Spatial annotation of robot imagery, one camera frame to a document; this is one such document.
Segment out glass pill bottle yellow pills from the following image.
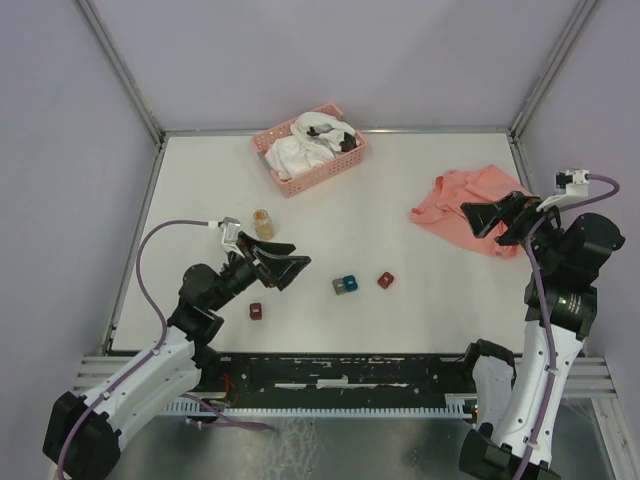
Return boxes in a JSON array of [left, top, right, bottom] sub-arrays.
[[253, 209, 275, 242]]

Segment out purple cable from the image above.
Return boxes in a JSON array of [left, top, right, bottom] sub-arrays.
[[54, 218, 274, 480], [509, 173, 621, 480]]

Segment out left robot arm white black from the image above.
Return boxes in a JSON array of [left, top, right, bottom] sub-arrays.
[[43, 231, 311, 479]]

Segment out white cable duct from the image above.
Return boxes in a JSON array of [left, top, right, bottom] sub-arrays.
[[159, 398, 472, 420]]

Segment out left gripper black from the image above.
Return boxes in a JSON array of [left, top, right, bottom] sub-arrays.
[[208, 231, 311, 311]]

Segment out red pill box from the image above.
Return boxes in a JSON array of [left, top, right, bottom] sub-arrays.
[[249, 302, 263, 321], [377, 272, 395, 289]]

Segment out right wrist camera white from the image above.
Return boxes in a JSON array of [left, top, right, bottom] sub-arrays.
[[537, 169, 589, 212]]

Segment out grey pill box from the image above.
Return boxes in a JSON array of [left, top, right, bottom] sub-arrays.
[[332, 278, 347, 295]]

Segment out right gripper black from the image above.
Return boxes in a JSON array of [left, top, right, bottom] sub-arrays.
[[462, 189, 564, 269]]

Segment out white cloth in basket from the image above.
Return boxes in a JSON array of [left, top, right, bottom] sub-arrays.
[[265, 112, 362, 181]]

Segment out red pill box left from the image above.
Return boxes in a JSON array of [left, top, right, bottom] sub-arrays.
[[249, 302, 263, 321]]

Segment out red pill box right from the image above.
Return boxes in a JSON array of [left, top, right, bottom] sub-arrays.
[[377, 272, 395, 289]]

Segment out teal pill box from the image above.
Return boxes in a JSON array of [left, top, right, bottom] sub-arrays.
[[343, 275, 358, 292]]

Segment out pink plastic basket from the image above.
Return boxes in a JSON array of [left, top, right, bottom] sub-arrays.
[[251, 103, 367, 197]]

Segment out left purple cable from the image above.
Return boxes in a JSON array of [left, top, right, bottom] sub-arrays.
[[54, 218, 274, 480]]

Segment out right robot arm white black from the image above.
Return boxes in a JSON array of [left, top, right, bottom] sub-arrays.
[[458, 191, 625, 479]]

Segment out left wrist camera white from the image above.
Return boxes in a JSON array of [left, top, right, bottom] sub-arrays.
[[218, 217, 242, 256]]

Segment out pink shirt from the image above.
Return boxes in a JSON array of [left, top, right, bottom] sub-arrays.
[[409, 165, 530, 260]]

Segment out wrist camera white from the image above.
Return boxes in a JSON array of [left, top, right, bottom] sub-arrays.
[[537, 169, 589, 212], [218, 217, 242, 256]]

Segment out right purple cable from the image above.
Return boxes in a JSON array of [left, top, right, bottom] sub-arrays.
[[509, 173, 621, 480]]

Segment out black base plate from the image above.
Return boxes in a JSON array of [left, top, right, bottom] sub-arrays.
[[195, 353, 475, 410]]

